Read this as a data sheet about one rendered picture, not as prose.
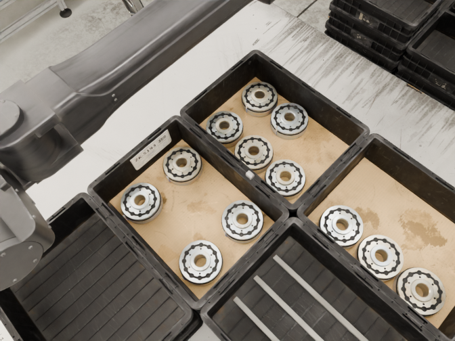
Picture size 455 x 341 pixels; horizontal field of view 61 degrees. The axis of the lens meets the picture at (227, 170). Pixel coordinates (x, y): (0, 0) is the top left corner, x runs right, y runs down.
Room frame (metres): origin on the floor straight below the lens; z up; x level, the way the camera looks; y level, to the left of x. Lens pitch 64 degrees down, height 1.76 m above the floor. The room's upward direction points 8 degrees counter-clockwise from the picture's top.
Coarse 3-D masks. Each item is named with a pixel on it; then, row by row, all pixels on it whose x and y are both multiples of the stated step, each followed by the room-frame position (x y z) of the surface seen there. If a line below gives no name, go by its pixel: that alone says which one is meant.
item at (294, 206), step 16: (240, 64) 0.72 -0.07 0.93; (272, 64) 0.70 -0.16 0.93; (320, 96) 0.58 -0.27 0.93; (368, 128) 0.46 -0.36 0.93; (352, 144) 0.42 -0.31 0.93; (240, 160) 0.42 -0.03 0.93; (336, 160) 0.39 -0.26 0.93; (256, 176) 0.37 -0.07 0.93; (320, 176) 0.35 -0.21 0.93; (272, 192) 0.33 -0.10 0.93; (304, 192) 0.32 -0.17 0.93; (288, 208) 0.28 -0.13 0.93
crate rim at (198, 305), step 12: (168, 120) 0.56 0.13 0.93; (180, 120) 0.56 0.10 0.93; (156, 132) 0.53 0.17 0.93; (192, 132) 0.52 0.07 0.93; (144, 144) 0.50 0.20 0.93; (204, 144) 0.48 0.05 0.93; (132, 156) 0.47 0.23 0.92; (108, 168) 0.45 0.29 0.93; (240, 168) 0.40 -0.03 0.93; (96, 180) 0.42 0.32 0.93; (252, 180) 0.36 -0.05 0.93; (264, 192) 0.33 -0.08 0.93; (276, 204) 0.30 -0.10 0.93; (108, 216) 0.32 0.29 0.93; (288, 216) 0.27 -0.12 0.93; (120, 228) 0.29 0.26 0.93; (276, 228) 0.24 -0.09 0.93; (132, 240) 0.26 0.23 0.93; (264, 240) 0.22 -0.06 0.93; (144, 252) 0.23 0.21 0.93; (252, 252) 0.19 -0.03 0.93; (156, 264) 0.20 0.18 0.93; (240, 264) 0.17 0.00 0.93; (168, 276) 0.17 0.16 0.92; (228, 276) 0.15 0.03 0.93; (180, 288) 0.14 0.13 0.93; (216, 288) 0.13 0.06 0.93; (192, 300) 0.11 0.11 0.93; (204, 300) 0.11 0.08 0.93
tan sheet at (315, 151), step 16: (256, 80) 0.73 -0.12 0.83; (240, 96) 0.68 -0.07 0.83; (240, 112) 0.63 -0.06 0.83; (224, 128) 0.58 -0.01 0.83; (256, 128) 0.57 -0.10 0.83; (320, 128) 0.54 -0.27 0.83; (272, 144) 0.51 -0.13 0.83; (288, 144) 0.50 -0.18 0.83; (304, 144) 0.49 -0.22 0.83; (320, 144) 0.49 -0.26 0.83; (336, 144) 0.48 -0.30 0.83; (272, 160) 0.46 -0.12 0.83; (304, 160) 0.45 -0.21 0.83; (320, 160) 0.44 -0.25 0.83
